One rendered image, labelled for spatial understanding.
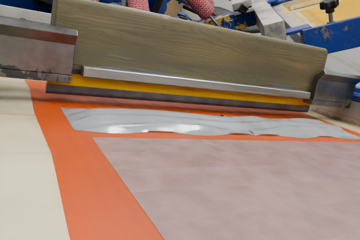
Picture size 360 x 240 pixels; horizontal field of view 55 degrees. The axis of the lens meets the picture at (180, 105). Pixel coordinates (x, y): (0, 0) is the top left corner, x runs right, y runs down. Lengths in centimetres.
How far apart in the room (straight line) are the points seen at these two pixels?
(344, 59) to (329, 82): 228
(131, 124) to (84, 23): 12
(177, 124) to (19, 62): 15
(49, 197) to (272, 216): 11
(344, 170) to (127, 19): 25
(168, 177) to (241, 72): 27
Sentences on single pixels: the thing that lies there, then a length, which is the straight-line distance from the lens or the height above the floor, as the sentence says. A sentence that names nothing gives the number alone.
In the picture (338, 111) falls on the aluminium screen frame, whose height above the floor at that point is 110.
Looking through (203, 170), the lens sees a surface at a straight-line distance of 24.
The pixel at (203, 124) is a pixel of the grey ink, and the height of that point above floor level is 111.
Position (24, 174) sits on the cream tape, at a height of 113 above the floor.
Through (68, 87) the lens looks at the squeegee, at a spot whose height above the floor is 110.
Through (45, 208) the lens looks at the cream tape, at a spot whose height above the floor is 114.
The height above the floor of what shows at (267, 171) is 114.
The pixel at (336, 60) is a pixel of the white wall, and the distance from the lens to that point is 287.
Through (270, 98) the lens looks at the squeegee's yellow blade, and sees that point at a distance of 51.
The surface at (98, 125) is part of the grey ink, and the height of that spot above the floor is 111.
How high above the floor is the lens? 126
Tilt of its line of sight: 24 degrees down
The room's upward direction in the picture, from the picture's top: 18 degrees clockwise
